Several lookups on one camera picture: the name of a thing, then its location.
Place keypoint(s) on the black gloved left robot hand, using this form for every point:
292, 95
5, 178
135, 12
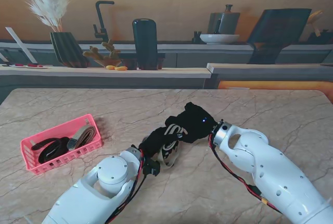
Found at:
156, 141

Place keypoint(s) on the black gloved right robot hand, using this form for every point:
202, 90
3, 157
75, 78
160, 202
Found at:
196, 124

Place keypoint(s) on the olive canvas belt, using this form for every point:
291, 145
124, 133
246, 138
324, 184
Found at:
169, 156

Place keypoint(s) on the beige woven belt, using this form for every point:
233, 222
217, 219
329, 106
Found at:
84, 135

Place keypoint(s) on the pink plastic storage basket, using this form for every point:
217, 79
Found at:
65, 128

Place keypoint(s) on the dark brown woven belt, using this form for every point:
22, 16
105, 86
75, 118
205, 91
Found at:
50, 151

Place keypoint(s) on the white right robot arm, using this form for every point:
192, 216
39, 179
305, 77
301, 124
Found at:
270, 161

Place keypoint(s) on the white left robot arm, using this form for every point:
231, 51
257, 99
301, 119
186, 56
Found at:
96, 190

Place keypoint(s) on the grey kitchen counter wood top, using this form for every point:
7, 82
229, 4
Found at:
156, 78

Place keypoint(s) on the dark low tray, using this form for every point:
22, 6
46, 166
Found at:
161, 56

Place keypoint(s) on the orange citrus fruit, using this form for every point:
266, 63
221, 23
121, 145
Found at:
110, 67
121, 68

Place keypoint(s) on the small black cup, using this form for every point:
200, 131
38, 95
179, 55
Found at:
197, 38

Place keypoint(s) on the white ceramic bowl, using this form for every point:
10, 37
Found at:
219, 38

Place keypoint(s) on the tall black cylinder container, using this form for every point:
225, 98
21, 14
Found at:
145, 44

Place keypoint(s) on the cactus plant in bowl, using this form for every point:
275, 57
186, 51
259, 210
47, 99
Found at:
112, 51

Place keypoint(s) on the grey ceramic jug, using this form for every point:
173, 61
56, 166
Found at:
229, 22

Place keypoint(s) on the dark tilted panel stand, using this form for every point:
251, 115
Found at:
275, 34

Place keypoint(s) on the dark ribbed vase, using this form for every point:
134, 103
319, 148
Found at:
66, 50

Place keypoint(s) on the black kitchen faucet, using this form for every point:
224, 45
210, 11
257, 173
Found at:
100, 18

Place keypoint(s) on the plate with red food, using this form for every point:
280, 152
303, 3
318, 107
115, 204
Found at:
28, 66

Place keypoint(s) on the yellow wooden spatula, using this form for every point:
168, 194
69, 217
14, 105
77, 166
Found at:
314, 16

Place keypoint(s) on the white leaning board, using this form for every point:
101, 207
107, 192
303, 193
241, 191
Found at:
20, 44

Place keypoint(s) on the white pampas grass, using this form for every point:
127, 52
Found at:
49, 3

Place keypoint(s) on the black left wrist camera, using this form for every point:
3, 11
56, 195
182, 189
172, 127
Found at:
152, 167

